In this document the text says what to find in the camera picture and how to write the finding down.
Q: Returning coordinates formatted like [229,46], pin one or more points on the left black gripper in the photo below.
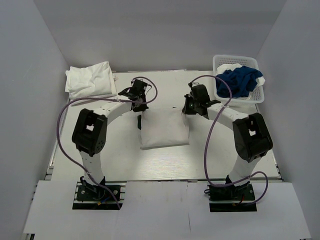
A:
[141,108]

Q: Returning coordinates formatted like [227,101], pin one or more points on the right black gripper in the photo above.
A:
[186,110]

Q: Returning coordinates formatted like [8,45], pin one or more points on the white and green raglan t-shirt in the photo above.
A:
[162,127]

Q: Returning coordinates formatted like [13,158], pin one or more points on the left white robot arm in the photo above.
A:
[90,132]

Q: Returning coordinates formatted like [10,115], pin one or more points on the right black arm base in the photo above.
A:
[231,199]

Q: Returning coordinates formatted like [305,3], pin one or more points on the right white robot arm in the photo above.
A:
[252,139]

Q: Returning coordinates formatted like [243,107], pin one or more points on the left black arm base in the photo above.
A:
[85,200]

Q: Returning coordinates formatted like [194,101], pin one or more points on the folded white t-shirt stack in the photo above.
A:
[91,81]

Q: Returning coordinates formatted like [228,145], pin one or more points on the white plastic basket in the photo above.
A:
[224,62]

